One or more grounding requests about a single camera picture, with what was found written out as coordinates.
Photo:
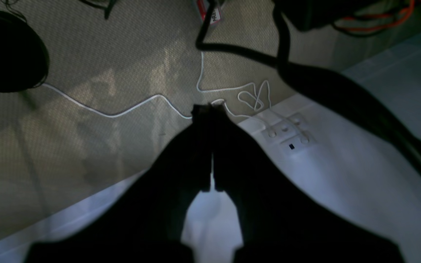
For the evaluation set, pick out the black round base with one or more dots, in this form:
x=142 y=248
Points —
x=24 y=58

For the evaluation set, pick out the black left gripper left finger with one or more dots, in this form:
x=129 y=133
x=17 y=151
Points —
x=145 y=224

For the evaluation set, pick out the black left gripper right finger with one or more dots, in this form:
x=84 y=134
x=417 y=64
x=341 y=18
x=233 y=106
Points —
x=279 y=222

